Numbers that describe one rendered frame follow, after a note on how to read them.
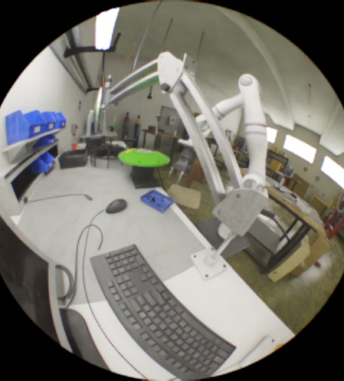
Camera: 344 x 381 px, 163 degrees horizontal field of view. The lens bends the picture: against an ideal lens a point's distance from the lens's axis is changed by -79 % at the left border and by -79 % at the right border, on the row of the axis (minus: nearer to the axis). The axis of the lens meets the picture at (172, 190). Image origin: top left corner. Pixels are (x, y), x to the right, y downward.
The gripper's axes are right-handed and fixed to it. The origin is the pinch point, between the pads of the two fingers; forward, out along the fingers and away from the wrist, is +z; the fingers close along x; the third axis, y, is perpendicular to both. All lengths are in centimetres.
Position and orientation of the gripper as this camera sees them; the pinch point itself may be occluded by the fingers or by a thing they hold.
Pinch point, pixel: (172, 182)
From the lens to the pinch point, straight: 57.0
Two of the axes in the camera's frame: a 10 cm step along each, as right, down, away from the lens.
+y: 4.7, 1.3, 8.7
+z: -4.5, 8.9, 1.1
